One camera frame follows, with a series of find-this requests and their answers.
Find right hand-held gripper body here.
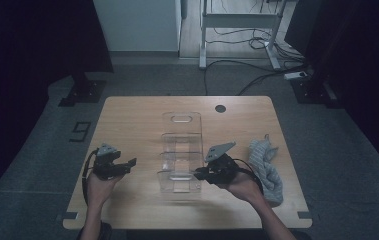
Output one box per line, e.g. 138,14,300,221
203,141,242,185

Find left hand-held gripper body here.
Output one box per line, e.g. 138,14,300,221
91,143,126,182

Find clear acrylic organizer box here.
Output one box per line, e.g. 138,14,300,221
156,111,205,195

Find grey striped cloth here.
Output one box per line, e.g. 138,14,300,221
247,133,285,207

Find person's left hand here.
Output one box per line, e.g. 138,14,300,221
85,169,125,210

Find person's right hand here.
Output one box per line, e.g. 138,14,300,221
224,171,265,205

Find person's dark clothing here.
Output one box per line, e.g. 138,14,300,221
76,221,114,240

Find black stand base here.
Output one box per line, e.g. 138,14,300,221
290,76,341,109
58,71,107,108

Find white power strip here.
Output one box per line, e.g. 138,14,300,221
283,70,309,81

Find dark curtain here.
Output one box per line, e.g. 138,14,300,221
284,0,379,181
0,0,114,214

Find white cabinet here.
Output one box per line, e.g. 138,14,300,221
92,0,183,53

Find left hand-held gripper black cable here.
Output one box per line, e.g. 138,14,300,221
81,149,99,206

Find hand-held gripper black cable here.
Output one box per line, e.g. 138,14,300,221
232,157,265,196
81,149,99,206

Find right hand-held gripper black cable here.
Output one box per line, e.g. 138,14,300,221
232,157,265,196

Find long black floor cable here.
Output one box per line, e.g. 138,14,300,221
203,59,298,97
238,64,308,97

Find tangled black floor cables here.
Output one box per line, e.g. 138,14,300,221
206,28,306,63

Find white metal desk frame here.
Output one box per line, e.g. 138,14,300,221
198,0,288,71

